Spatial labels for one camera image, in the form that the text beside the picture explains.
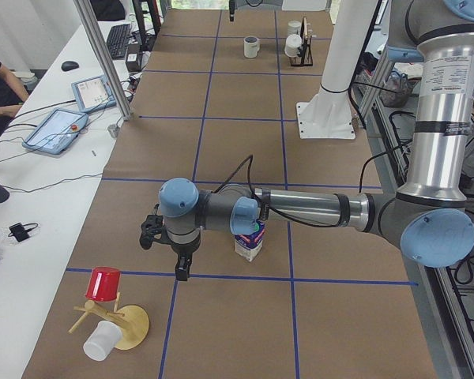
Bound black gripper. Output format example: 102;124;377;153
171;235;200;281

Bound white mug with handle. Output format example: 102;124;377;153
243;36;260;58

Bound blue white milk carton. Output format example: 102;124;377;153
235;220;265;262

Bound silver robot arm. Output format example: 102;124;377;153
140;1;474;281

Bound wooden cup tree stand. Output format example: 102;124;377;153
68;291;150;351

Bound red plastic cup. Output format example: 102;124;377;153
85;266;121;302

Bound white plastic cup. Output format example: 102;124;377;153
83;320;122;362

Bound white mug upper on rack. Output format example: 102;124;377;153
287;20;302;36

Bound white mug on rack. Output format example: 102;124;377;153
284;34;303;58
287;20;302;36

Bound white mug lower on rack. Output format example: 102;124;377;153
284;34;303;58

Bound black keyboard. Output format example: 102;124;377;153
106;24;131;60

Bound far teach pendant tablet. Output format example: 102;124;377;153
71;75;116;113

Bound teach pendant tablet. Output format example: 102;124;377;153
22;108;88;156
71;75;116;113

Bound small black adapter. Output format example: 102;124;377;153
9;223;39;242

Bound black computer mouse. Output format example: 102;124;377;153
61;61;80;72

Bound near teach pendant tablet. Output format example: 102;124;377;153
22;108;88;156

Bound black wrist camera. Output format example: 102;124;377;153
139;204;169;250

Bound black wire mug rack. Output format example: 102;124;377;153
289;17;314;67

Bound white camera mast post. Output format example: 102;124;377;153
296;0;379;140

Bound aluminium frame post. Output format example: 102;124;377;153
73;0;131;121

